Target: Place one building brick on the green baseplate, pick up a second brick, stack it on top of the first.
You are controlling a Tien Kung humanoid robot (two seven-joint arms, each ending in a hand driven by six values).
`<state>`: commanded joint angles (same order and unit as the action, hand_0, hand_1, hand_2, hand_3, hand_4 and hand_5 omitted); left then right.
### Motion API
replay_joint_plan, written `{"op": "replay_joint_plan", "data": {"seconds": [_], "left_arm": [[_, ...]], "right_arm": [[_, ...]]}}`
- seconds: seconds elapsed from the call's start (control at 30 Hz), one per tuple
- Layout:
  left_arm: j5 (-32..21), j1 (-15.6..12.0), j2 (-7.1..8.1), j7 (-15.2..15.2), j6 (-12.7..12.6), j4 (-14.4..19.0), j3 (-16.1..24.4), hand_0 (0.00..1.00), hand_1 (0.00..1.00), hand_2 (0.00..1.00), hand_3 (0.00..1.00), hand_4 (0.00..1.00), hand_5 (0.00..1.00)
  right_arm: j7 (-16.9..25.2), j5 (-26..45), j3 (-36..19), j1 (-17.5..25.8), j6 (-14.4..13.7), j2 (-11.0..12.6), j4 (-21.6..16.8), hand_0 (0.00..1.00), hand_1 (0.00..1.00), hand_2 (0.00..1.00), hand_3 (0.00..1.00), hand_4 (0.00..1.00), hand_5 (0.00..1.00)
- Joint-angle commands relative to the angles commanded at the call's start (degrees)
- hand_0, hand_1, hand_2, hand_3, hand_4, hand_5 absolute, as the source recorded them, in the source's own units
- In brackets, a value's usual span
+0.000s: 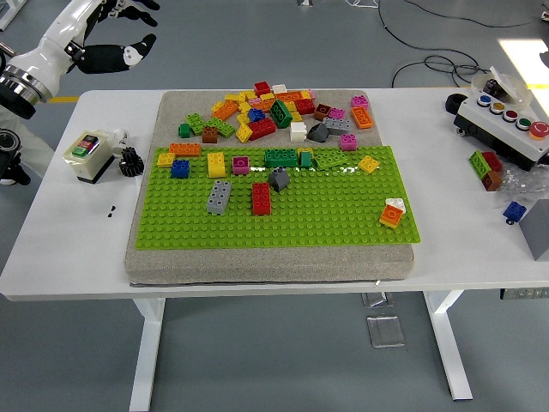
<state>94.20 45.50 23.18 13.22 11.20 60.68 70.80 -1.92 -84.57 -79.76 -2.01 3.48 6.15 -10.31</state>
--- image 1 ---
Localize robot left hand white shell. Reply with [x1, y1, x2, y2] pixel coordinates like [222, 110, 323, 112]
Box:
[6, 0, 160, 92]

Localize grey eight-stud brick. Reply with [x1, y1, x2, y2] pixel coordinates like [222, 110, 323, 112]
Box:
[206, 179, 232, 215]
[322, 117, 354, 136]

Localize green studded baseplate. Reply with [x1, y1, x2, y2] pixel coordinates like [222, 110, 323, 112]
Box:
[133, 144, 425, 251]

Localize lime green eight-stud brick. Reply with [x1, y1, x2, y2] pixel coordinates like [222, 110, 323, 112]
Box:
[184, 112, 212, 136]
[204, 118, 236, 139]
[468, 150, 490, 179]

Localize dark green eight-stud brick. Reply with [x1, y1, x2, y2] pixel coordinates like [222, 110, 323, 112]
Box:
[263, 148, 299, 169]
[268, 99, 294, 129]

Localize dark grey sloped brick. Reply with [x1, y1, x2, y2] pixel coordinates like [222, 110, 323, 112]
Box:
[268, 166, 290, 192]
[306, 123, 330, 142]

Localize lime green flat plate brick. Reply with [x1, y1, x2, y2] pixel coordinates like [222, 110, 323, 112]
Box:
[312, 150, 349, 172]

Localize orange four-stud brick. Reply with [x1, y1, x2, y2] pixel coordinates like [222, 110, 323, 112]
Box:
[378, 204, 405, 228]

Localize red building brick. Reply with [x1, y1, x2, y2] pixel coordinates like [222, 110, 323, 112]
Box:
[480, 150, 504, 173]

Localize black gear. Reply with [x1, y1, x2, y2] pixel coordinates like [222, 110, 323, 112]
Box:
[118, 146, 143, 177]

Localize grey-brown cushion mat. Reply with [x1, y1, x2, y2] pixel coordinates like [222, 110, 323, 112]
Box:
[124, 88, 416, 287]

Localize white table leg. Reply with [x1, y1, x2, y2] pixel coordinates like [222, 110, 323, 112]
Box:
[422, 289, 474, 403]
[128, 296, 167, 412]

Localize clear floor socket cover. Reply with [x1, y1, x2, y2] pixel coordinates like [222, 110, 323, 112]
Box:
[365, 315, 407, 348]
[361, 290, 398, 308]

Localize white push-button control box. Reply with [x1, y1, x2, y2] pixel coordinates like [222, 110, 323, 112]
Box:
[454, 91, 549, 173]

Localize round translucent lidded container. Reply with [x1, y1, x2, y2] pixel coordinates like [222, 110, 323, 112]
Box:
[470, 66, 533, 108]

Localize clear plastic bag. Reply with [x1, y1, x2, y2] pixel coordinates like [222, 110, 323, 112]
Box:
[499, 165, 549, 203]

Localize grey box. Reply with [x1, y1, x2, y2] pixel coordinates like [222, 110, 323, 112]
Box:
[517, 197, 549, 262]

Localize under-table control panel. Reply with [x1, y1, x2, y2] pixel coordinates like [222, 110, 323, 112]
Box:
[499, 286, 549, 301]

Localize white furniture frame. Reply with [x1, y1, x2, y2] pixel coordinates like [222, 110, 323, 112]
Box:
[0, 0, 21, 32]

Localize cream switch box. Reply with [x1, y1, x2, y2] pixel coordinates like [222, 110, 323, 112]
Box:
[63, 130, 116, 185]

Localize black ring roll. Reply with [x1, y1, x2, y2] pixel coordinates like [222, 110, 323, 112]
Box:
[444, 93, 472, 116]

